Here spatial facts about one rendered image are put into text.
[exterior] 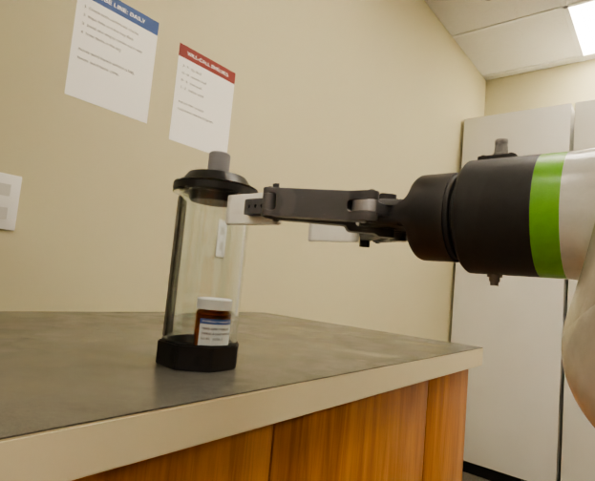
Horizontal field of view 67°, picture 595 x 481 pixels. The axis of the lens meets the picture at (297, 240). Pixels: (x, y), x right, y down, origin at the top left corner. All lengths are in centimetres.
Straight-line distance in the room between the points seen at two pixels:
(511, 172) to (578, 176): 4
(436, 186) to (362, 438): 47
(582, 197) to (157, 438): 36
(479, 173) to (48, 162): 95
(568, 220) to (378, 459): 57
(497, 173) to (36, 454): 37
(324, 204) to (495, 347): 264
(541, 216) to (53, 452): 36
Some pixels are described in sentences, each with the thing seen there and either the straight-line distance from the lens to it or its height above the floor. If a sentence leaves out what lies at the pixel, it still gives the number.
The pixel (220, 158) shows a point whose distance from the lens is 59.
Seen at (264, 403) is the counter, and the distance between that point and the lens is 50.
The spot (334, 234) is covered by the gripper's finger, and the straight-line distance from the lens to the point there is 54.
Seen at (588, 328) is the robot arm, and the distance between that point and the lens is 23.
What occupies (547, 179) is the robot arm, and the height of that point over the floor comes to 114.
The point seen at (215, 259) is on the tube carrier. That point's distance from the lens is 54.
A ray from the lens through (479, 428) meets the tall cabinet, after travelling 306.
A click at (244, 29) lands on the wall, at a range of 160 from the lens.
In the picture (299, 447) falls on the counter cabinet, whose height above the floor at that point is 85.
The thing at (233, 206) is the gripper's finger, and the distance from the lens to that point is 46.
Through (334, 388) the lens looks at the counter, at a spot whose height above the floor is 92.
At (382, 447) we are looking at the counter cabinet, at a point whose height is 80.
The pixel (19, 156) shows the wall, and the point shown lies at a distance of 113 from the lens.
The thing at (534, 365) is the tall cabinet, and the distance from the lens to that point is 293.
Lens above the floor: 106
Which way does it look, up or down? 5 degrees up
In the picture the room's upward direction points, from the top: 5 degrees clockwise
